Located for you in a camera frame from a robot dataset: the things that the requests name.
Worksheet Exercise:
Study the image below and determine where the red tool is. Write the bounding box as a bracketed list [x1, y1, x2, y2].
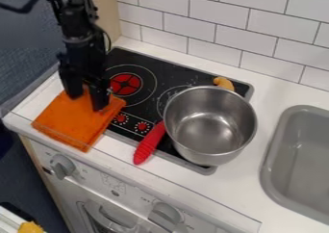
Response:
[132, 119, 169, 167]

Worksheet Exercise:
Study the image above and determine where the yellow toy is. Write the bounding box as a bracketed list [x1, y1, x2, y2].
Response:
[212, 76, 237, 93]

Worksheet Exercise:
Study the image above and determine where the toy sink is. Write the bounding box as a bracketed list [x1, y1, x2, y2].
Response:
[258, 104, 329, 226]

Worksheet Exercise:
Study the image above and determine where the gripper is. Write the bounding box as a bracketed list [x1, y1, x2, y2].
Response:
[56, 37, 114, 113]

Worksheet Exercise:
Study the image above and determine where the orange cloth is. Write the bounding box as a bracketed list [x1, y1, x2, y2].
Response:
[31, 88, 129, 154]

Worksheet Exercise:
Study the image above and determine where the toy stove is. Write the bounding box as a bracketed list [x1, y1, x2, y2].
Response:
[98, 46, 256, 176]

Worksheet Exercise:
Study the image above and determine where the silver pot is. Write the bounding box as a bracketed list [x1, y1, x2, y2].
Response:
[162, 85, 260, 167]

